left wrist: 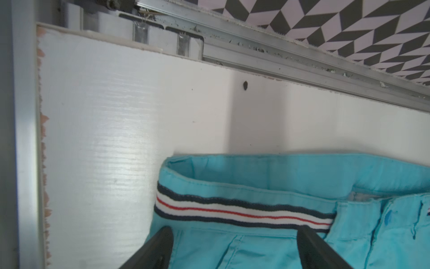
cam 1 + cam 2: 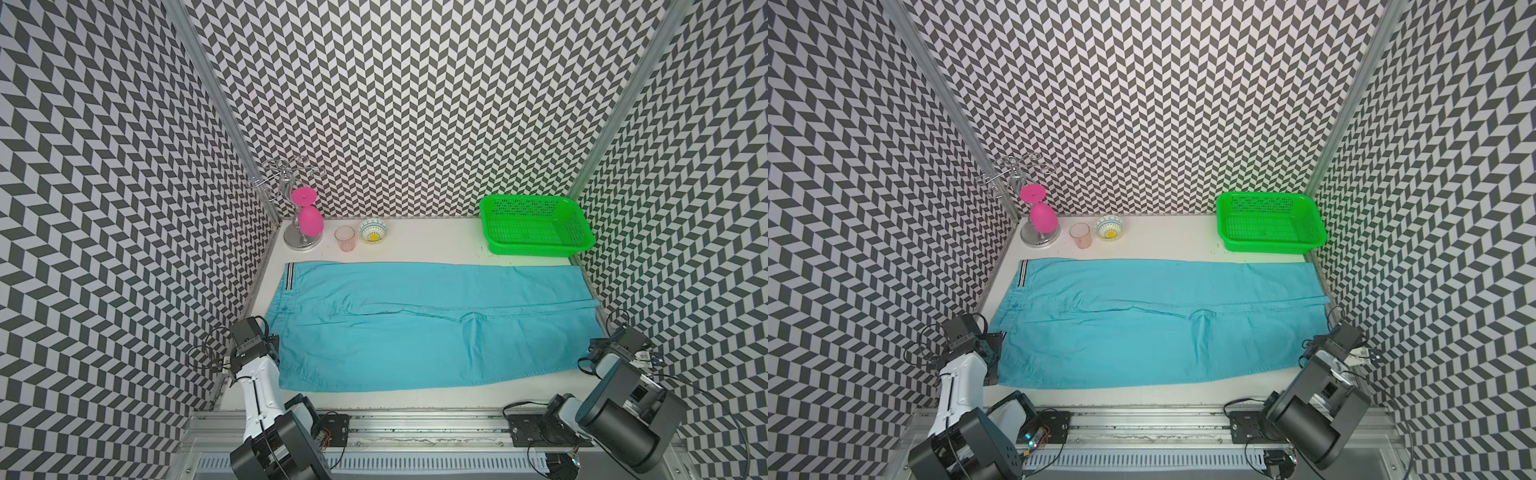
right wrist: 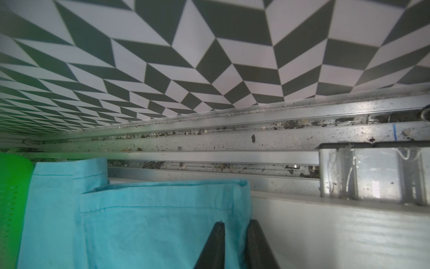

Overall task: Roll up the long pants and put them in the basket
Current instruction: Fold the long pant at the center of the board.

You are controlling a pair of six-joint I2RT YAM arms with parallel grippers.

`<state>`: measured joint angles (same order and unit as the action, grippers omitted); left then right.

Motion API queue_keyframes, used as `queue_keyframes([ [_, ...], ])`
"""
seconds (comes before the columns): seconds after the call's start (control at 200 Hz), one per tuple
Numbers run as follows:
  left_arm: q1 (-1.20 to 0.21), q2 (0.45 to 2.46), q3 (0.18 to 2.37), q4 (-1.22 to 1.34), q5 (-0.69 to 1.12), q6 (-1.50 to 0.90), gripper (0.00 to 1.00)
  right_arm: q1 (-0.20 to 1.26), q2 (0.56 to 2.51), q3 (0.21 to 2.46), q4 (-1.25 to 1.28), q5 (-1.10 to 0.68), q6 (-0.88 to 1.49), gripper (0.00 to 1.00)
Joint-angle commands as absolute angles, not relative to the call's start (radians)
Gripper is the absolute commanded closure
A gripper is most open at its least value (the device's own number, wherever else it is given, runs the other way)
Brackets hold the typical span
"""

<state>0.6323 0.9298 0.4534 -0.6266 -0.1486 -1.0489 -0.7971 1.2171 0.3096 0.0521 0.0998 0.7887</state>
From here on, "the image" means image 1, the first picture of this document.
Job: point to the aluminium front frame rail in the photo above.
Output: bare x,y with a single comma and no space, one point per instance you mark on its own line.
178,28

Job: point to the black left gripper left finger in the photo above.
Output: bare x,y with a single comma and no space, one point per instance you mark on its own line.
155,253

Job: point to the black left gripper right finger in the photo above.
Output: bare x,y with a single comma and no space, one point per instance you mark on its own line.
315,253

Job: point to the turquoise long pants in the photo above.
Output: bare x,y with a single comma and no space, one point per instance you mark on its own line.
243,211

